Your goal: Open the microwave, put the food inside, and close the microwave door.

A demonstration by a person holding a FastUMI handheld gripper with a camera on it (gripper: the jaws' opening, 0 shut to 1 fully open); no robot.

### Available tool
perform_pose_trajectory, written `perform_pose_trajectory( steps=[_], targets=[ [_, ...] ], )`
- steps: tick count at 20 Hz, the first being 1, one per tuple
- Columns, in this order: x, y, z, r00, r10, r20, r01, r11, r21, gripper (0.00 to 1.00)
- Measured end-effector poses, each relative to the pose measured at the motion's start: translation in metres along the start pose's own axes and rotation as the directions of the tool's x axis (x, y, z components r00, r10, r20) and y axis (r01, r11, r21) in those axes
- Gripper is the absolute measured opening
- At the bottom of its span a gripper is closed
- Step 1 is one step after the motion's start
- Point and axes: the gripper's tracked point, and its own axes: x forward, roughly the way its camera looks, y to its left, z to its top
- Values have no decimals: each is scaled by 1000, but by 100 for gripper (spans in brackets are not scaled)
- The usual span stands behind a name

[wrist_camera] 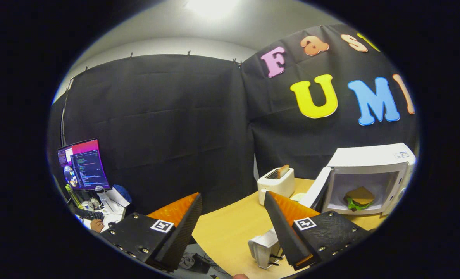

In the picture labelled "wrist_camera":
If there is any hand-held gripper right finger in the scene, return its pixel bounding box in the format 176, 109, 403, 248
264, 191, 372, 270

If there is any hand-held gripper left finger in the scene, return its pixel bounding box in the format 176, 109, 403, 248
98, 193, 203, 272

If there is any lettuce sandwich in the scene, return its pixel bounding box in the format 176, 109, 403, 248
344, 186, 376, 212

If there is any white microwave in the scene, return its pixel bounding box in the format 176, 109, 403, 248
299, 143, 416, 216

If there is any white metal rack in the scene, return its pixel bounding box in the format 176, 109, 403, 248
248, 228, 284, 269

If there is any white toaster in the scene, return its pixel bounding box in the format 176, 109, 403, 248
257, 167, 295, 206

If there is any black keyboard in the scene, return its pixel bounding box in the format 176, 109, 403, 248
75, 208, 104, 221

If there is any computer monitor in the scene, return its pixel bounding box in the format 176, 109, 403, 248
57, 138, 111, 191

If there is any green bottle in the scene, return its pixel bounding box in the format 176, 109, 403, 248
65, 184, 83, 210

